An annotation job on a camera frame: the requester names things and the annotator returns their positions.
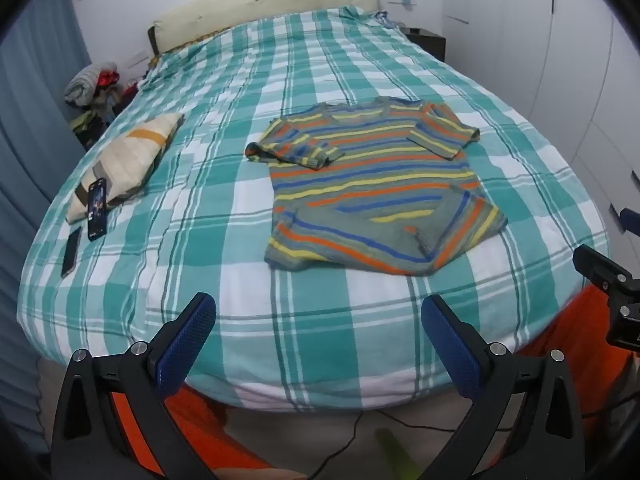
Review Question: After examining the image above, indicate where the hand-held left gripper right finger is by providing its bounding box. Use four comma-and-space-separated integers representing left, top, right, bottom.
421, 294, 587, 480

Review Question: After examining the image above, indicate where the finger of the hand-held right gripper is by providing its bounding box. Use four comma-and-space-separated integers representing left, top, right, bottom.
572, 244, 636, 303

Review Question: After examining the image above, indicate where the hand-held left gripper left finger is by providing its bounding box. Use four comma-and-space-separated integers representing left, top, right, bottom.
50, 292, 217, 480

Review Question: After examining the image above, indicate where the pile of clothes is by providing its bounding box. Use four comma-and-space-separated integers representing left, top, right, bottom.
62, 60, 138, 151

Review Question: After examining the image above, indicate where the person's orange clothing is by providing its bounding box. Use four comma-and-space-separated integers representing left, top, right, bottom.
107, 285, 631, 480

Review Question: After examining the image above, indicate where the yellow-green object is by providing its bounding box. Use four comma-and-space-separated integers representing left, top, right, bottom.
375, 427, 421, 480

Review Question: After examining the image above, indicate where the bed with teal checked sheet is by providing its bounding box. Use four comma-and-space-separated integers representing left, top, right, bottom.
15, 5, 611, 411

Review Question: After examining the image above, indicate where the dark smartphone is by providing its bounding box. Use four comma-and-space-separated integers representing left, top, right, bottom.
61, 227, 82, 278

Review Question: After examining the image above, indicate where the smartphone with lit screen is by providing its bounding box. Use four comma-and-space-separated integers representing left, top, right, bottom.
87, 177, 109, 242

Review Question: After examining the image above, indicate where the striped beige pillow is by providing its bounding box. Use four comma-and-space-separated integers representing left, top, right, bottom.
66, 112, 186, 225

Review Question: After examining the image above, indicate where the white wardrobe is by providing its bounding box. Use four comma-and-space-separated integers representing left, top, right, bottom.
442, 0, 640, 241

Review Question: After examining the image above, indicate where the blue curtain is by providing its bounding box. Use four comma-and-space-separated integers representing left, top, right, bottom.
0, 0, 93, 480

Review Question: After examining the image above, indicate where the dark nightstand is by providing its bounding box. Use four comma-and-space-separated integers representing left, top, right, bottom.
400, 27, 447, 63

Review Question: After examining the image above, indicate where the cream padded headboard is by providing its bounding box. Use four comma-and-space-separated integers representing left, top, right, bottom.
147, 0, 378, 56

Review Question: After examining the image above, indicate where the black cable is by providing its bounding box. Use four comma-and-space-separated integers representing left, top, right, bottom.
305, 407, 513, 480

